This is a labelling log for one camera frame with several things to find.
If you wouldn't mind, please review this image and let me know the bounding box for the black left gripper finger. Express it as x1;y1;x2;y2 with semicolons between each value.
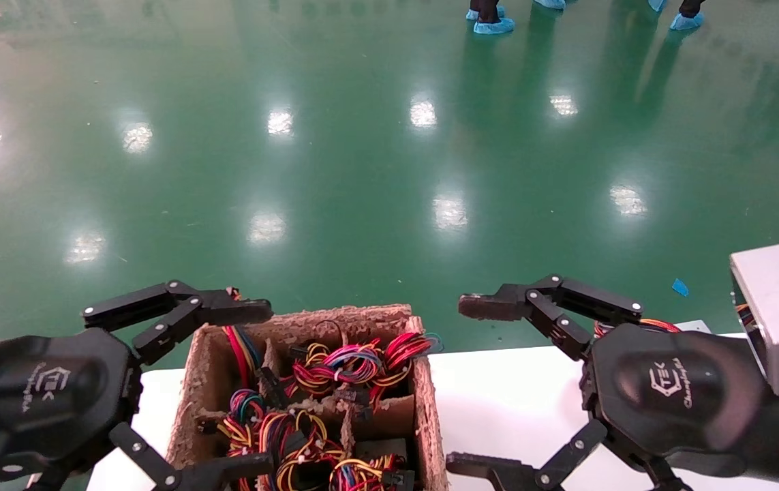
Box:
82;280;274;366

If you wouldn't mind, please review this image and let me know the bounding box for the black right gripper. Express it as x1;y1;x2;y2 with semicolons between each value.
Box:
580;324;768;491

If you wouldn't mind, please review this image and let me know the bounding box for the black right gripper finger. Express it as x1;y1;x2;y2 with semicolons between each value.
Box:
459;275;643;362
445;419;610;491

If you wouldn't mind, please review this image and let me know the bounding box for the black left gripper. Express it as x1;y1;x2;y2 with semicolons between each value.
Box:
0;327;274;491

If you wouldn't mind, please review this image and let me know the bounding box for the brown cardboard divider box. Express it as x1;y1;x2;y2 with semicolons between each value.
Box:
166;303;449;491

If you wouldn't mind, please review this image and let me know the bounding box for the red yellow blue wire bundle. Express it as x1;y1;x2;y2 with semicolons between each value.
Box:
222;286;266;391

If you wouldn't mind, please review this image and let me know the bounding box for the yellow red black wire bundle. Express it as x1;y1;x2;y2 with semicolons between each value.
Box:
215;389;346;491

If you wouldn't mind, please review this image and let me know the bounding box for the red blue purple wire bundle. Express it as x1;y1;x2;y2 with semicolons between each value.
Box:
286;331;443;410

